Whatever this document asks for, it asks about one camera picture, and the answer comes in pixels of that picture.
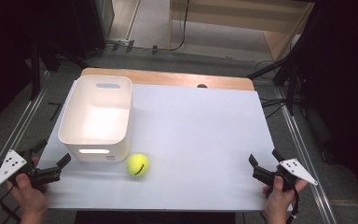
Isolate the wooden table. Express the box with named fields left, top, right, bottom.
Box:
left=80, top=67, right=255, bottom=92

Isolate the person's left hand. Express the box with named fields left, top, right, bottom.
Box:
left=7, top=173, right=49, bottom=219

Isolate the dark cabinet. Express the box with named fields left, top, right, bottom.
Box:
left=70, top=0, right=116, bottom=59

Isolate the metal floor rail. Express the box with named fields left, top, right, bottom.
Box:
left=0, top=70, right=50, bottom=213
left=274, top=87, right=338, bottom=224

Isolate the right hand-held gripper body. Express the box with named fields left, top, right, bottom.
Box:
left=252, top=158, right=319, bottom=191

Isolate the person's right hand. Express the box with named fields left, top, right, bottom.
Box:
left=262, top=175, right=309, bottom=217

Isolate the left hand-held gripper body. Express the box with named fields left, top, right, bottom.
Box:
left=0, top=149, right=62, bottom=189

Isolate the black hanging cable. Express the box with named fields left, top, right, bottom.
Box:
left=169, top=0, right=189, bottom=52

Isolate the person's dark lap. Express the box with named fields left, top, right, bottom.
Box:
left=74, top=211, right=238, bottom=224

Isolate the light wooden desk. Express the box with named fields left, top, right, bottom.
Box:
left=167, top=0, right=315, bottom=63

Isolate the yellow tennis ball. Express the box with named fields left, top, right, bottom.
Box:
left=127, top=153, right=150, bottom=177

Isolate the white plastic storage bin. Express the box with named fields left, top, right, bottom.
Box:
left=58, top=74, right=133, bottom=163

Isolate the black tripod stand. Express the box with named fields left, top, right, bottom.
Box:
left=246, top=46, right=310, bottom=117
left=27, top=39, right=91, bottom=102

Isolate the white board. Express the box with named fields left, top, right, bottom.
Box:
left=36, top=83, right=294, bottom=213

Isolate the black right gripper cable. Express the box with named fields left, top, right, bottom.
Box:
left=286, top=188, right=301, bottom=224

